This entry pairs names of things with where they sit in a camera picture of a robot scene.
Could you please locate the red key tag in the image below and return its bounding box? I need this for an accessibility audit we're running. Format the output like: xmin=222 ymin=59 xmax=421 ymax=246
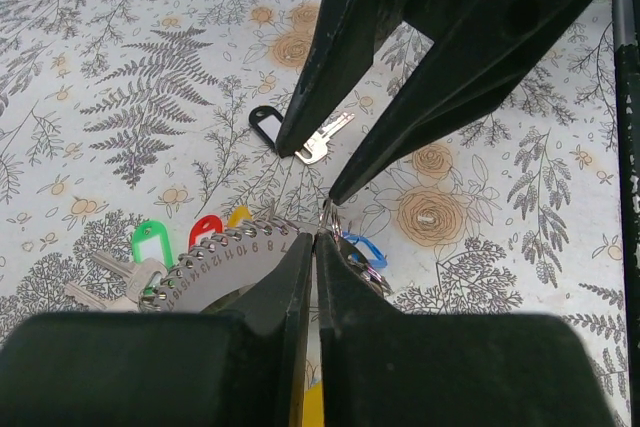
xmin=188 ymin=214 xmax=224 ymax=247

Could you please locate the blue tagged key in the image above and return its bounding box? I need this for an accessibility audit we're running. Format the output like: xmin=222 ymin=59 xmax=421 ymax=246
xmin=343 ymin=231 xmax=388 ymax=270

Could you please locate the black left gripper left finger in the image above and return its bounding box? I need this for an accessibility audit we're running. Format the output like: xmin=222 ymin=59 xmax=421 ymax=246
xmin=1 ymin=233 xmax=313 ymax=426

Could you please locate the black key fob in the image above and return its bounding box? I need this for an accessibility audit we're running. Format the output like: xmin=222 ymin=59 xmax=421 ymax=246
xmin=248 ymin=105 xmax=283 ymax=151

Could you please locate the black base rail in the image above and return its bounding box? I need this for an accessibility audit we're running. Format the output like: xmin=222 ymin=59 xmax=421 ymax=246
xmin=612 ymin=0 xmax=639 ymax=426

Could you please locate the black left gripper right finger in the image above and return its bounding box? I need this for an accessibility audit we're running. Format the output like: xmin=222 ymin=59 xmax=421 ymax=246
xmin=315 ymin=232 xmax=613 ymax=426

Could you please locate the silver key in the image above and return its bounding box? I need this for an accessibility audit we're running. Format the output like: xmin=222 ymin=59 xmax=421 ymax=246
xmin=295 ymin=112 xmax=355 ymax=165
xmin=63 ymin=251 xmax=167 ymax=312

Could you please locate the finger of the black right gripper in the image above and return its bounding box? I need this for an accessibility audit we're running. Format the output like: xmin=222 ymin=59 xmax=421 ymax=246
xmin=275 ymin=0 xmax=409 ymax=157
xmin=330 ymin=0 xmax=592 ymax=205

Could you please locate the floral table mat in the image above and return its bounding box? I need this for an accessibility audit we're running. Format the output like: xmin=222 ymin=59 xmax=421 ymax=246
xmin=1 ymin=0 xmax=631 ymax=426

